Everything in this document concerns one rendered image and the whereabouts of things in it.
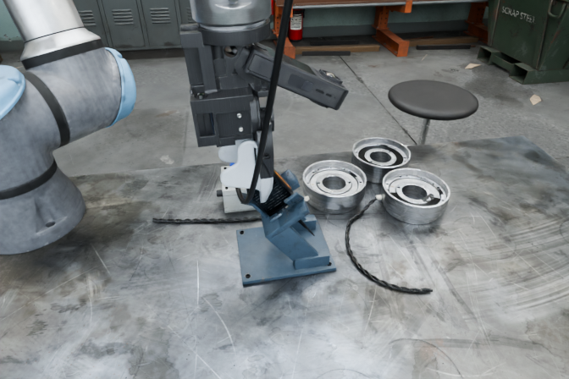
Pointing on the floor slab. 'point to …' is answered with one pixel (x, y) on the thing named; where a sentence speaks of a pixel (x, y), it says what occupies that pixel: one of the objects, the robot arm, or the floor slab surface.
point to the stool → (433, 101)
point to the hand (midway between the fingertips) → (266, 184)
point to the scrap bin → (528, 26)
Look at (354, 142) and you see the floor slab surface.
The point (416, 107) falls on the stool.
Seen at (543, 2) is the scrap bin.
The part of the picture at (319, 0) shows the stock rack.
